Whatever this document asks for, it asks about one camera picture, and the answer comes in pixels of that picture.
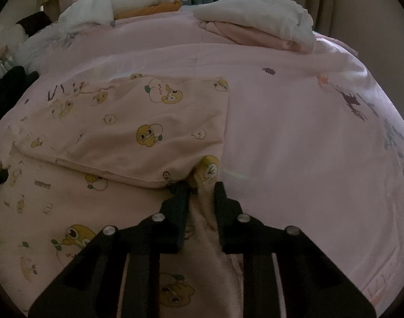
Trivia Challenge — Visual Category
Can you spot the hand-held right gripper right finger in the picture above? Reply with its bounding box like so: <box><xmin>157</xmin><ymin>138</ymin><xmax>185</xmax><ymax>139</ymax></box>
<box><xmin>213</xmin><ymin>182</ymin><xmax>378</xmax><ymax>318</ymax></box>

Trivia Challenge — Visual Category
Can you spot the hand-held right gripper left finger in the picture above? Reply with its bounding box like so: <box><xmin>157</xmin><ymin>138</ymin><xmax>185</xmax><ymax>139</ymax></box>
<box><xmin>28</xmin><ymin>183</ymin><xmax>192</xmax><ymax>318</ymax></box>

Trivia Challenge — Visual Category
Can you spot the pink printed bed sheet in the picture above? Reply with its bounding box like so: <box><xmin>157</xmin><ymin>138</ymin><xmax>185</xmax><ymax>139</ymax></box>
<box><xmin>0</xmin><ymin>10</ymin><xmax>404</xmax><ymax>318</ymax></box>

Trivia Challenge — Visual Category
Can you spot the white fluffy cloth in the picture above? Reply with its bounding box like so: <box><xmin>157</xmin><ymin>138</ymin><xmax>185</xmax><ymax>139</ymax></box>
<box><xmin>0</xmin><ymin>23</ymin><xmax>61</xmax><ymax>71</ymax></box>

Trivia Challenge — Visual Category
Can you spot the small black cloth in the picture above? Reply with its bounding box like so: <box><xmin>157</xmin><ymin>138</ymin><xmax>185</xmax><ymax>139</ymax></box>
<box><xmin>16</xmin><ymin>11</ymin><xmax>52</xmax><ymax>37</ymax></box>

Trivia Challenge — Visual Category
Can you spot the folded pink cloth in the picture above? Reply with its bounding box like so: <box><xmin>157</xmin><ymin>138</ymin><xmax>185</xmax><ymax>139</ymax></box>
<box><xmin>199</xmin><ymin>20</ymin><xmax>298</xmax><ymax>54</ymax></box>

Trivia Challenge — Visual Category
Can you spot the white plush toy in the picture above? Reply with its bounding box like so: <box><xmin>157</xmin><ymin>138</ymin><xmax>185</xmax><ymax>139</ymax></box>
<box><xmin>58</xmin><ymin>0</ymin><xmax>191</xmax><ymax>28</ymax></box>

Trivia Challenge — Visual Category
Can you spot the folded white cloth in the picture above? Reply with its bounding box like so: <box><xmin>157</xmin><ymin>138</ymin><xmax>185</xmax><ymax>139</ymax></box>
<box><xmin>193</xmin><ymin>0</ymin><xmax>317</xmax><ymax>54</ymax></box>

